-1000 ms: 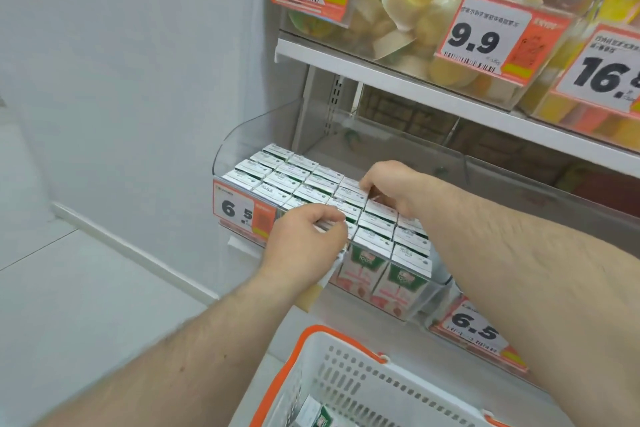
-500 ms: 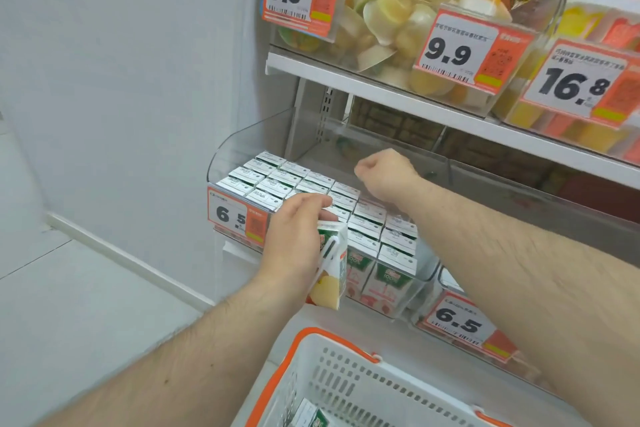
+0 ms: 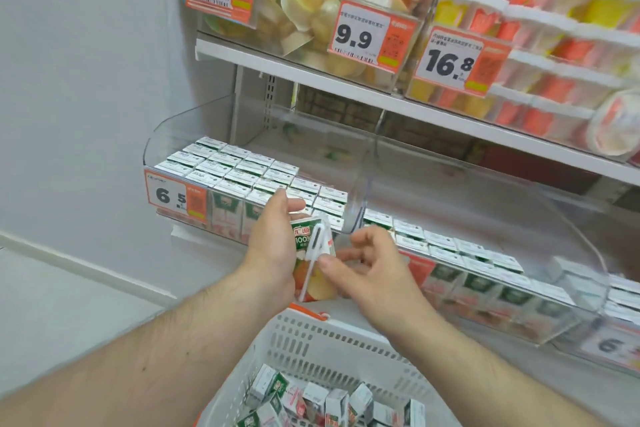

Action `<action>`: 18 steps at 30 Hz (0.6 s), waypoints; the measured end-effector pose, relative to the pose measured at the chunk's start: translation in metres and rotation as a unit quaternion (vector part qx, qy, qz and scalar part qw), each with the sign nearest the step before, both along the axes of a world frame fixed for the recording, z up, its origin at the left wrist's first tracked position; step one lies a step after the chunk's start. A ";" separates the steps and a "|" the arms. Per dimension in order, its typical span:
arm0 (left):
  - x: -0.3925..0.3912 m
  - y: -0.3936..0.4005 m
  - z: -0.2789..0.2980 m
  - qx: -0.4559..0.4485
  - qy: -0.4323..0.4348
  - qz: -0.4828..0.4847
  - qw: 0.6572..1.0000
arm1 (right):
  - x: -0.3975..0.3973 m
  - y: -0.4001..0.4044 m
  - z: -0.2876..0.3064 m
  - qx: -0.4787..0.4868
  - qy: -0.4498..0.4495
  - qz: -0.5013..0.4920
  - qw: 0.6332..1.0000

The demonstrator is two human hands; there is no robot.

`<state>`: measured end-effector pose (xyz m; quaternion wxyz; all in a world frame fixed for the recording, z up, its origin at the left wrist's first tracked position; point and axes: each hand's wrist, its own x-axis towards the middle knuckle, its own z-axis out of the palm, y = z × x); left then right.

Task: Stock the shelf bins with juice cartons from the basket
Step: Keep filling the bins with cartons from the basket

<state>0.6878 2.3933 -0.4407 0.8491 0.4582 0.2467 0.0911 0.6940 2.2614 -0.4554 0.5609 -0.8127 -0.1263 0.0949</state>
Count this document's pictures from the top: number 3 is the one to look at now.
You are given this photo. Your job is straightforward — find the person's right hand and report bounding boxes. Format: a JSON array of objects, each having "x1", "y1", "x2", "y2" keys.
[{"x1": 318, "y1": 228, "x2": 431, "y2": 337}]

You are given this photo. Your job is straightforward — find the person's left hand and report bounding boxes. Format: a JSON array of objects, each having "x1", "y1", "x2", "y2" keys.
[{"x1": 241, "y1": 188, "x2": 307, "y2": 303}]

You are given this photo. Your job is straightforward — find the single fruit juice carton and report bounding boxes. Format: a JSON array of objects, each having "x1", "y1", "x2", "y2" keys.
[{"x1": 290, "y1": 213, "x2": 344, "y2": 303}]

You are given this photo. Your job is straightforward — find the person's right forearm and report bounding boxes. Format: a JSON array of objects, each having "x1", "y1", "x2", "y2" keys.
[{"x1": 372, "y1": 307, "x2": 618, "y2": 427}]

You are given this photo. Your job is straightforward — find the person's left forearm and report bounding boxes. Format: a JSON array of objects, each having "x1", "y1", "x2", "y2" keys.
[{"x1": 0, "y1": 269, "x2": 297, "y2": 427}]

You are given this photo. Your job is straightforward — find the white wrapped drinking straw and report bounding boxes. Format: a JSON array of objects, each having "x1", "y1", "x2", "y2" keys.
[{"x1": 298, "y1": 223, "x2": 335, "y2": 302}]

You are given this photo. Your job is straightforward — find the rows of shelved juice cartons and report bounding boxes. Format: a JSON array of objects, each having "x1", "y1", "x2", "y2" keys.
[
  {"x1": 152, "y1": 136, "x2": 349, "y2": 244},
  {"x1": 361, "y1": 209, "x2": 640, "y2": 345}
]

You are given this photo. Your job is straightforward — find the white plastic shopping basket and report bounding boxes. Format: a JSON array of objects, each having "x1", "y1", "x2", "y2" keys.
[{"x1": 197, "y1": 304, "x2": 453, "y2": 427}]

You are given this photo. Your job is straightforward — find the clear plastic shelf bin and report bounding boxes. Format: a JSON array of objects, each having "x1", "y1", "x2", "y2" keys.
[
  {"x1": 142, "y1": 91, "x2": 373, "y2": 245},
  {"x1": 344, "y1": 136, "x2": 613, "y2": 347}
]

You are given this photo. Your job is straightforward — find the pile of loose juice cartons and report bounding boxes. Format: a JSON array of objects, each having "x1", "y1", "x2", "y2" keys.
[{"x1": 235, "y1": 363, "x2": 427, "y2": 427}]

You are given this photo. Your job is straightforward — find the clear plastic jelly bin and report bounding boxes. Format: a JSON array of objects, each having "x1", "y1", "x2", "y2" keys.
[{"x1": 196, "y1": 0, "x2": 448, "y2": 94}]

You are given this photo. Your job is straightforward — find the white metal shelf board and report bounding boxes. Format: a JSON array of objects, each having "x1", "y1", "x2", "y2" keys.
[{"x1": 195, "y1": 36, "x2": 640, "y2": 187}]

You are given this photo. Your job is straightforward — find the stack of white-lidded fruit cups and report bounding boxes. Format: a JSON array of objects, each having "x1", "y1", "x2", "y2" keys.
[{"x1": 407, "y1": 0, "x2": 640, "y2": 164}]

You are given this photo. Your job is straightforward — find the orange basket handle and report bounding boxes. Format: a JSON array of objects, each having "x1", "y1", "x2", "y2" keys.
[{"x1": 287, "y1": 303, "x2": 332, "y2": 323}]

